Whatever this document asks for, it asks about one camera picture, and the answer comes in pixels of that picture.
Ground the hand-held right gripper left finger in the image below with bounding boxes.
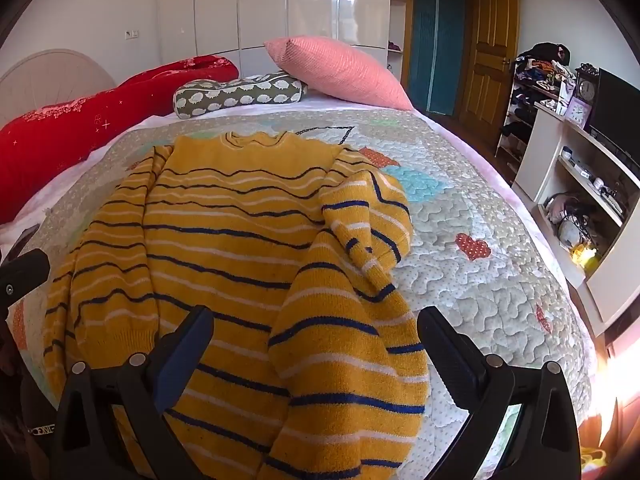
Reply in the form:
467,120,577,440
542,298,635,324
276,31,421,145
50,305,216,480

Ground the shoe rack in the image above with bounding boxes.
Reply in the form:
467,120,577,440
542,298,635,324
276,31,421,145
495,80,538,166

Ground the teal door curtain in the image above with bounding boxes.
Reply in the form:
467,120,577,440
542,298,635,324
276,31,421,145
409,0,473,116

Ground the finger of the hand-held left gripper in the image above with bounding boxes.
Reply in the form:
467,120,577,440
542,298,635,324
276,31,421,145
0,249,51,307

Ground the yellow toy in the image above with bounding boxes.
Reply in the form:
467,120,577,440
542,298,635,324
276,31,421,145
572,242,601,267

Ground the black television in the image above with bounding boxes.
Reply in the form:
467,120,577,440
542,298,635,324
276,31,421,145
590,67,640,161

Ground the wooden door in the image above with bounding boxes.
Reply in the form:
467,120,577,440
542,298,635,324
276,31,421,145
460,0,518,133

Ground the glossy white wardrobe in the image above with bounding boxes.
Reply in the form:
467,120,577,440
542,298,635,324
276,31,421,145
159,0,408,78

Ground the purple alarm clock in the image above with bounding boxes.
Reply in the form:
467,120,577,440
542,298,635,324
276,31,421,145
565,96,593,128

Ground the pile of clothes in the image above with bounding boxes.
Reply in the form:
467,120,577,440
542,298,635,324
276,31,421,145
515,42,576,91

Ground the patchwork quilt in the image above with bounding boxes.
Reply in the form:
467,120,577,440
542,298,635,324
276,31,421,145
10,107,593,480

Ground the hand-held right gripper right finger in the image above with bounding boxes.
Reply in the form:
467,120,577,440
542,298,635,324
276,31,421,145
416,306,583,480

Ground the ornate dark table clock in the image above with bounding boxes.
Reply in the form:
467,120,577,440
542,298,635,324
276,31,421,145
574,63,600,106

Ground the pink pillow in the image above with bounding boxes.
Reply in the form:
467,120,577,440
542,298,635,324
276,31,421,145
264,36,414,111

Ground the beige headboard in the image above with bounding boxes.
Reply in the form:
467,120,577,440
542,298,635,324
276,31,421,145
0,49,117,113

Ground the tangle of cables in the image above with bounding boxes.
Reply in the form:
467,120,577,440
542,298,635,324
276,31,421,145
545,192,598,251

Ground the red pillow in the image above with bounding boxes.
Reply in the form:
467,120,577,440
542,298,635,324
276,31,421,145
0,55,240,223

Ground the green sheep-print pillow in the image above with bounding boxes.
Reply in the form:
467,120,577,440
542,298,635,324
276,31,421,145
173,72,308,120

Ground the white television cabinet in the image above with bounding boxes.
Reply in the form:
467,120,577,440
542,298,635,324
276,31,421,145
512,102,640,336

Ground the yellow striped sweater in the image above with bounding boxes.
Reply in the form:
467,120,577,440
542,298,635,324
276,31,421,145
42,131,431,480

